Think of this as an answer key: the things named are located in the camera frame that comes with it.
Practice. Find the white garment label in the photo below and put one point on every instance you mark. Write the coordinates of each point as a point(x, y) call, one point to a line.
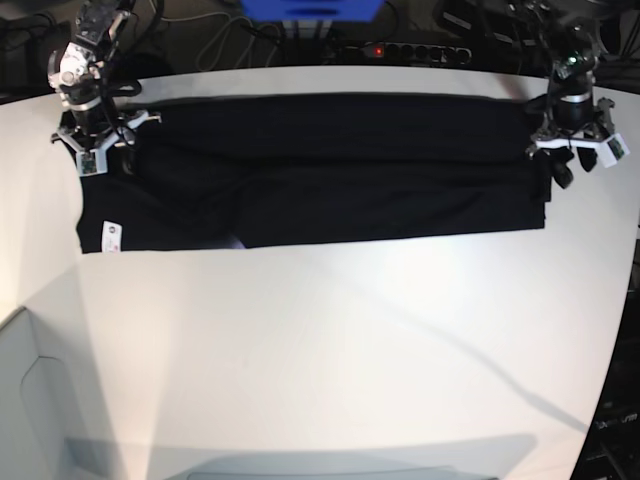
point(111, 238)

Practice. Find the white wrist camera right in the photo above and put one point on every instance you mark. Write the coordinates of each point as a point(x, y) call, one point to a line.
point(91, 163)

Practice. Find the black T-shirt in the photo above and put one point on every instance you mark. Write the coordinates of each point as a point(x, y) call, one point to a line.
point(253, 172)

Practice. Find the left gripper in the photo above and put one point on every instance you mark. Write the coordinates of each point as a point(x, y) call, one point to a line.
point(572, 122)

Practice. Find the blue box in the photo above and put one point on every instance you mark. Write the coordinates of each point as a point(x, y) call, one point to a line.
point(295, 10)

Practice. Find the black power strip red light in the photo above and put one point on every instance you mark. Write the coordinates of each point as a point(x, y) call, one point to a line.
point(416, 53)

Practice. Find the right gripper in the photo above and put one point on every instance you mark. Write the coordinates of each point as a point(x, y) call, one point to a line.
point(84, 131)

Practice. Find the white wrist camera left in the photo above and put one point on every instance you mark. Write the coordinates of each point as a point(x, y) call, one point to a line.
point(613, 150)

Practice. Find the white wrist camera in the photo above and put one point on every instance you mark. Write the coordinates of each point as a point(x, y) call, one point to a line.
point(91, 163)
point(613, 150)

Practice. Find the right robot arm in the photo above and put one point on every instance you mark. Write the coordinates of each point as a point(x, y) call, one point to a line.
point(80, 73)

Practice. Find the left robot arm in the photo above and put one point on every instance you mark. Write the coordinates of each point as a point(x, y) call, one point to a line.
point(567, 33)

